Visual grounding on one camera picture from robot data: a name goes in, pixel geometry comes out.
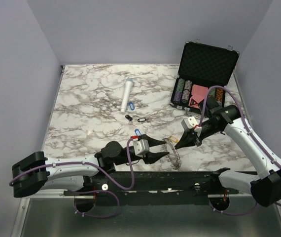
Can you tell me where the white microphone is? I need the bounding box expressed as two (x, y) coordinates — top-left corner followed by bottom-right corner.
(120, 79), (134, 114)

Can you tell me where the black key fob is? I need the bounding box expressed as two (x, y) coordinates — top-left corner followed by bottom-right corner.
(125, 115), (133, 121)

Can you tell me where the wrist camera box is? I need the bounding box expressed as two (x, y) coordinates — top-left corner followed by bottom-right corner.
(181, 116), (199, 130)
(133, 139), (150, 156)

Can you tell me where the black poker chip case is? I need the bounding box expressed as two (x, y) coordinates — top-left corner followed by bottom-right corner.
(170, 41), (240, 114)

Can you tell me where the blue key tag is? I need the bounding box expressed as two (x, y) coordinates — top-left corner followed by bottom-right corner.
(129, 102), (135, 111)
(135, 129), (141, 136)

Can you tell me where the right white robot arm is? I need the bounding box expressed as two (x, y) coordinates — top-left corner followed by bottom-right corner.
(175, 97), (281, 207)

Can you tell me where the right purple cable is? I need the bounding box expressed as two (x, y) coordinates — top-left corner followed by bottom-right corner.
(199, 85), (281, 215)

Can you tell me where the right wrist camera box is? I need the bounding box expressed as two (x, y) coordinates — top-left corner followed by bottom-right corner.
(181, 116), (199, 130)

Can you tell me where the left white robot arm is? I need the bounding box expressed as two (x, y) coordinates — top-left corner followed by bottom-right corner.
(9, 134), (169, 198)

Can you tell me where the large metal keyring disc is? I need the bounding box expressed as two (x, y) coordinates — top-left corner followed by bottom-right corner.
(162, 138), (181, 170)

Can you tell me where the blue key tag far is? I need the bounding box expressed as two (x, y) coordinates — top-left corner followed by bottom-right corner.
(129, 102), (135, 111)

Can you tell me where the pink playing card deck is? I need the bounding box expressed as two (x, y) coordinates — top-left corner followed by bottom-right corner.
(188, 84), (208, 109)

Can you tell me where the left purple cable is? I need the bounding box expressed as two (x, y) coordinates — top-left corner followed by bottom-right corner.
(9, 135), (140, 219)

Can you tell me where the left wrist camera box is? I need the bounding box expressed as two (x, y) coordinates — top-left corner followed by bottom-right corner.
(133, 139), (150, 156)

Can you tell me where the yellow key tag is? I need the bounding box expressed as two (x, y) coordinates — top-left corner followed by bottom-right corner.
(168, 136), (179, 143)

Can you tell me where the purple cable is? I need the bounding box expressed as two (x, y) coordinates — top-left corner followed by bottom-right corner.
(199, 85), (281, 215)
(9, 135), (140, 219)

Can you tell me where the blue key tag near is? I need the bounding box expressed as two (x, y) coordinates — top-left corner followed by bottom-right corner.
(135, 129), (141, 136)

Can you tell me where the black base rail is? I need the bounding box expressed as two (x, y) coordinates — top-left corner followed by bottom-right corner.
(64, 170), (248, 207)

